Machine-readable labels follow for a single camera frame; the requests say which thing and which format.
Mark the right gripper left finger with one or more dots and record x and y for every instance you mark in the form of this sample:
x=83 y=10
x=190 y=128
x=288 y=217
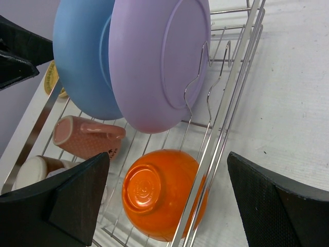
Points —
x=61 y=210

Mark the purple plate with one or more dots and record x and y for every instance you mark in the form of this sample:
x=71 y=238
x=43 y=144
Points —
x=158 y=55

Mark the clear glass cup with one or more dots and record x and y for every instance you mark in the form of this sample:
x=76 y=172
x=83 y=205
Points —
x=111 y=204

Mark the metal wire dish rack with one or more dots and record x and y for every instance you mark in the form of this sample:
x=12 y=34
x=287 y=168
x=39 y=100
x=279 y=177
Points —
x=236 y=28

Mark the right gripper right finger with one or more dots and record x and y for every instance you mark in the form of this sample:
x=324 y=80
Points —
x=277 y=210

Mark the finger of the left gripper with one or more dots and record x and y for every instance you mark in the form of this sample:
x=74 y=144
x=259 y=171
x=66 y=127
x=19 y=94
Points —
x=22 y=51

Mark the pink mug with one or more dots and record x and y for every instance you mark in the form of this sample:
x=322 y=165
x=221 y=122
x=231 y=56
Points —
x=86 y=138

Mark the blue plate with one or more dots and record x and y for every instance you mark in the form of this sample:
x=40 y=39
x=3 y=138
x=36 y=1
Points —
x=80 y=49

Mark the orange bowl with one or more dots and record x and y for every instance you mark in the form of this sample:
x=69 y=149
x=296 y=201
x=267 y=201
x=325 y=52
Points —
x=155 y=191

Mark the white brown cup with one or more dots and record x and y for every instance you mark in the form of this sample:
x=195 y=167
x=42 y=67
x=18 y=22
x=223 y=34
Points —
x=38 y=168

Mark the tan plastic plate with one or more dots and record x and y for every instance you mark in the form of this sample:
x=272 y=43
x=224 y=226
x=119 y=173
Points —
x=63 y=93

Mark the green woven pattern plate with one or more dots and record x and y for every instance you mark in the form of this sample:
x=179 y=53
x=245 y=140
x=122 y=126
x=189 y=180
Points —
x=51 y=78

